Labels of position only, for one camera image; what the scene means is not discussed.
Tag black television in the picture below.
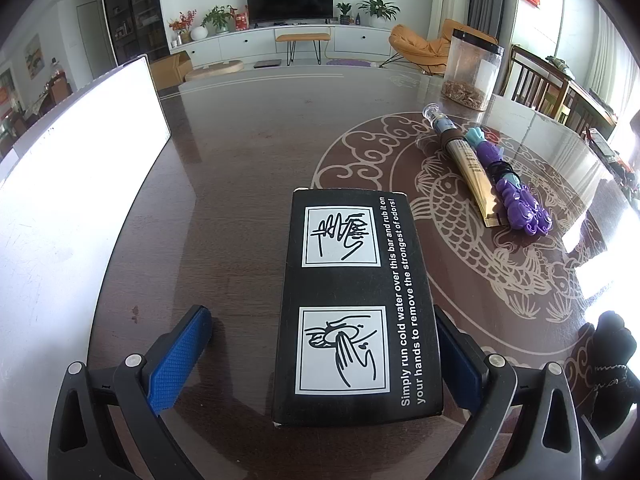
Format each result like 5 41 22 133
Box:
245 0 335 26

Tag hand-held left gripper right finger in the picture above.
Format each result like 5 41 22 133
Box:
433 304 585 480

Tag black box white pictures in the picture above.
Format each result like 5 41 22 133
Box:
271 187 445 430

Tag blue bottle clear cap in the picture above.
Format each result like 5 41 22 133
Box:
422 102 458 137

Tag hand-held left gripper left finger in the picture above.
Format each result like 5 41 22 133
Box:
49 304 213 480

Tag clear jar black lid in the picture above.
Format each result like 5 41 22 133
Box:
440 28 505 112

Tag bushy potted plant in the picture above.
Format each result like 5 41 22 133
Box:
201 5 238 35

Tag large leafy potted plant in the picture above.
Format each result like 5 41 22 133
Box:
357 0 401 28

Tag dark glass display cabinet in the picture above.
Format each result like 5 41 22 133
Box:
99 0 171 67

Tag white board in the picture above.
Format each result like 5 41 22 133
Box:
0 54 172 461

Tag purple toy figure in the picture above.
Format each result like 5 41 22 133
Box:
465 127 555 238

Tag beige oval stool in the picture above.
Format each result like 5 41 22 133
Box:
184 59 245 82

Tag black hair tie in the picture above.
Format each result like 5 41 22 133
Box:
487 160 516 183

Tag person's right hand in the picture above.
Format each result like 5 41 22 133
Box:
582 310 640 436

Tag cardboard box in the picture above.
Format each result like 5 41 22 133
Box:
150 50 193 91

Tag white television cabinet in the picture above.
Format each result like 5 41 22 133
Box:
170 23 393 67

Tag orange lounge chair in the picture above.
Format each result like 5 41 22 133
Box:
380 18 498 77

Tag dark wooden chair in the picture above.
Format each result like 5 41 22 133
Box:
502 44 576 121

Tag red flower bouquet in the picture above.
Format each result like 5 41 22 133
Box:
168 10 196 45

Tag gold tube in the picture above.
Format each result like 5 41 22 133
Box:
440 132 508 229

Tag orange bench black legs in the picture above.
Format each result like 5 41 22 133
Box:
275 32 331 67

